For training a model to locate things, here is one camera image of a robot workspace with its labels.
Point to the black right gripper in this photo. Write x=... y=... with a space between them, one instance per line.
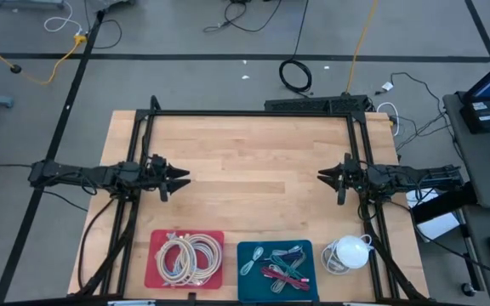
x=353 y=176

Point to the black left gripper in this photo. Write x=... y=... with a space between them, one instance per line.
x=157 y=172

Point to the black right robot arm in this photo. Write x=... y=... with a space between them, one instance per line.
x=419 y=176

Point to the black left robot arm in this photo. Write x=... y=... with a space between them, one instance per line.
x=100 y=174

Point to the long black power strip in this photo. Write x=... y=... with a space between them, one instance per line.
x=313 y=104

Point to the white dome device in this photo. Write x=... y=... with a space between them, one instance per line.
x=352 y=252

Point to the red plastic tray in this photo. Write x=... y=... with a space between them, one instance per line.
x=153 y=280

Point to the white power adapter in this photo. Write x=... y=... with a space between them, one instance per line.
x=387 y=86

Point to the white cardboard box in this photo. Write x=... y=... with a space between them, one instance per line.
x=440 y=225

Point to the teal blue plastic tray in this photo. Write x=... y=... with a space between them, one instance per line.
x=249 y=289

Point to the black box with white labels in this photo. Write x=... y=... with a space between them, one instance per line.
x=483 y=123

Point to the black round floor puck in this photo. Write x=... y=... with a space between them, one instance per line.
x=15 y=68

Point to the black aluminium table frame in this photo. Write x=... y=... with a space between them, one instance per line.
x=249 y=113

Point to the black diagonal frame strut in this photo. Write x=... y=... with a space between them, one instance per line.
x=113 y=255
x=391 y=263

